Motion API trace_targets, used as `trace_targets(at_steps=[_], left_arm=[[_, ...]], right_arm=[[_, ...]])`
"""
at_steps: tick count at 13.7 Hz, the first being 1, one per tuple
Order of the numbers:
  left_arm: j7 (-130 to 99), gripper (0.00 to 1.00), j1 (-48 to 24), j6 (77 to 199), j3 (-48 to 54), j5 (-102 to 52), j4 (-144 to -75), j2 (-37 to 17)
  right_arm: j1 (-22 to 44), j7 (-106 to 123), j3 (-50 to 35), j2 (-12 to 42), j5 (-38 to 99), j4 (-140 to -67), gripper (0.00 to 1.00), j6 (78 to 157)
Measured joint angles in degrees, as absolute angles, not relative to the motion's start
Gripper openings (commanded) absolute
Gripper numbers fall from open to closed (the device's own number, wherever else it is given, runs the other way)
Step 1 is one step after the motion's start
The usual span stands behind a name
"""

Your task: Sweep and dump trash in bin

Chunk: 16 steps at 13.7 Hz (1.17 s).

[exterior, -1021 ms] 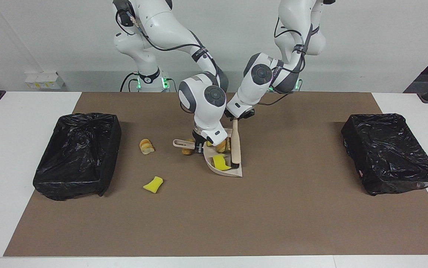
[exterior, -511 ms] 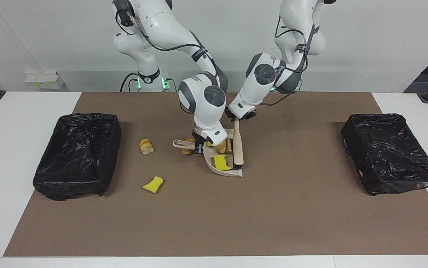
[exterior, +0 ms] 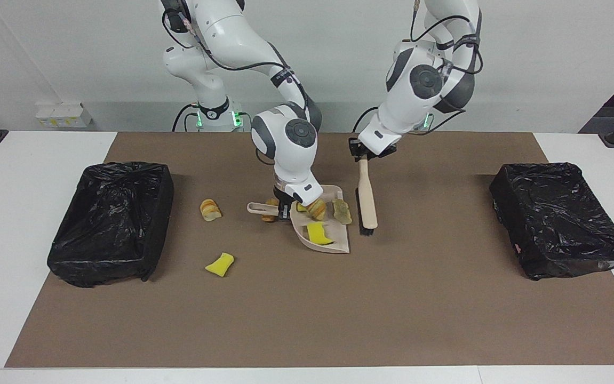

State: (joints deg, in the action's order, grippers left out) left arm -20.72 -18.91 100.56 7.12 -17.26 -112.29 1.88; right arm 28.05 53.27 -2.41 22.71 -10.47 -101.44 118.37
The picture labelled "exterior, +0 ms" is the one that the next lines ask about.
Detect orange corn-textured bread roll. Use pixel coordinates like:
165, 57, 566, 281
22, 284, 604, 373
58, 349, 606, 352
261, 198, 281, 223

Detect large notched yellow sponge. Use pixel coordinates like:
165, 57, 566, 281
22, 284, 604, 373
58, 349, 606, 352
307, 222, 335, 246

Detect beige hand brush black bristles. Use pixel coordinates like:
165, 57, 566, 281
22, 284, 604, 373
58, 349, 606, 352
355, 156, 379, 236

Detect pale bread chunk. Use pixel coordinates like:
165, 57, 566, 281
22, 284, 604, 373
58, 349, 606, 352
332, 198, 353, 225

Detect beige plastic dustpan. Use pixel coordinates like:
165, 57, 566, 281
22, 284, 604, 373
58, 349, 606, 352
247, 185, 350, 254

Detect small striped croissant piece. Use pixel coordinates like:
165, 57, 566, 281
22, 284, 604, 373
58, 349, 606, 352
200, 198, 222, 222

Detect yellow sponge piece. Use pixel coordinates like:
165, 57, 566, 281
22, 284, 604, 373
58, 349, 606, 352
205, 252, 235, 277

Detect bin with black bag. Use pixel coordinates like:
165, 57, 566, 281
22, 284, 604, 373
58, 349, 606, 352
489, 162, 614, 281
46, 162, 175, 289

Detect brown table mat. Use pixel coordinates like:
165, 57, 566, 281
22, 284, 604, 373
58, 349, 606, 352
4, 132, 614, 369

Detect black base cable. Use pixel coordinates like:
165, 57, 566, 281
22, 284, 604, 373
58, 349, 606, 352
172, 103, 202, 132
352, 107, 381, 133

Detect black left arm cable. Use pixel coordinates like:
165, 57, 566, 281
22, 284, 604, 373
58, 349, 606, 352
408, 0, 484, 137

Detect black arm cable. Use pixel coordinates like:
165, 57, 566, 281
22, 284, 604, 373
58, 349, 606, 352
161, 8, 287, 73
408, 0, 484, 137

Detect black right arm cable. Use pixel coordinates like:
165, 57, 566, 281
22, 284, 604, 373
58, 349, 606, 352
161, 8, 287, 73

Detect white wall power box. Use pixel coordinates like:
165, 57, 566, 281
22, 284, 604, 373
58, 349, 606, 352
36, 103, 93, 129

